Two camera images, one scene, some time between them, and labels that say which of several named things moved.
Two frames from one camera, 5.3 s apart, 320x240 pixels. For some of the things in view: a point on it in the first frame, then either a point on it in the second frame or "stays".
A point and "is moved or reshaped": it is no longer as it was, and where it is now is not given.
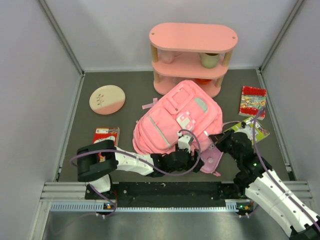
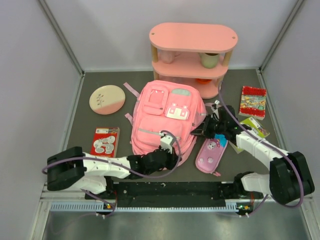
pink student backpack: (187, 108) is moved or reshaped
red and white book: (106, 133) stays
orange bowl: (202, 81) stays
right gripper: (218, 142) → (205, 126)
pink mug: (168, 57) stays
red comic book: (253, 100) stays
